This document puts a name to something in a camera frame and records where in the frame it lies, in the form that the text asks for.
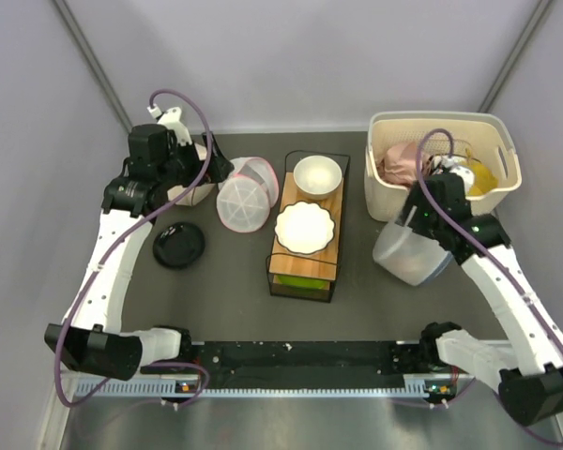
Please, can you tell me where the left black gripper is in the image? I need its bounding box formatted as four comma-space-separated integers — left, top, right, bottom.
157, 131, 233, 189

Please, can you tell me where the white mesh laundry bag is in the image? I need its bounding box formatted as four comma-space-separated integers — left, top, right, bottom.
373, 222, 452, 286

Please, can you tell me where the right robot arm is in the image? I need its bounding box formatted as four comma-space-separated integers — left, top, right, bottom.
399, 173, 563, 427

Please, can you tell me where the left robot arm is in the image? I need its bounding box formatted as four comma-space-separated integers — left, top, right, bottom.
44, 124, 233, 381

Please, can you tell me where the pink-trimmed mesh laundry bag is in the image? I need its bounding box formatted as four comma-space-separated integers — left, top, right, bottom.
216, 157, 280, 233

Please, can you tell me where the cream plastic laundry basket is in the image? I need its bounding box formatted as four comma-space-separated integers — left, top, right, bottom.
364, 111, 522, 222

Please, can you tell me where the beige bear cap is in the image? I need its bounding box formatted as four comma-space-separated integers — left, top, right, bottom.
171, 142, 217, 206

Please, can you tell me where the pink garment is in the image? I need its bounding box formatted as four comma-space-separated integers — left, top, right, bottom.
376, 142, 418, 188

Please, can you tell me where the black round lid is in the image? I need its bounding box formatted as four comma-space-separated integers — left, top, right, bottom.
152, 221, 205, 270

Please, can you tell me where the yellow garment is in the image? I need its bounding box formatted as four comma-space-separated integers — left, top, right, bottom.
465, 158, 498, 197

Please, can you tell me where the white round bowl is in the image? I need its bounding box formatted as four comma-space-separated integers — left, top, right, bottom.
293, 155, 342, 200

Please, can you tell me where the white scalloped plate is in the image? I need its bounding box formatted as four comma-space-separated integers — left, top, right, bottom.
274, 202, 336, 255

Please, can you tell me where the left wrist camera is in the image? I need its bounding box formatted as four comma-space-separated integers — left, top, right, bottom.
147, 105, 193, 145

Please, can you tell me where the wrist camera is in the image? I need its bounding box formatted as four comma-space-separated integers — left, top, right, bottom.
147, 105, 193, 145
437, 156, 475, 190

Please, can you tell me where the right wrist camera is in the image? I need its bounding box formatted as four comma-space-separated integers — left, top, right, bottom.
437, 156, 475, 190

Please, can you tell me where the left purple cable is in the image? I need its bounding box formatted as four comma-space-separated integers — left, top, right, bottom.
54, 88, 216, 409

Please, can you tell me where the purple cable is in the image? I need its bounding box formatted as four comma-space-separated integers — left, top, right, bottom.
415, 128, 563, 446
54, 88, 216, 409

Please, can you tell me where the black wire wooden rack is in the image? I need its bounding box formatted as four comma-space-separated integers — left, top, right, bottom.
266, 150, 350, 303

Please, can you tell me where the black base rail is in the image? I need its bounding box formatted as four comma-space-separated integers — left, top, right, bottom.
192, 341, 429, 375

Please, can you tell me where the slotted cable duct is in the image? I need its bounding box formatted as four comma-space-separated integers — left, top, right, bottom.
74, 375, 456, 400

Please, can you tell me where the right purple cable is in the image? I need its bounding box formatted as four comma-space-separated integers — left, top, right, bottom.
415, 128, 563, 446

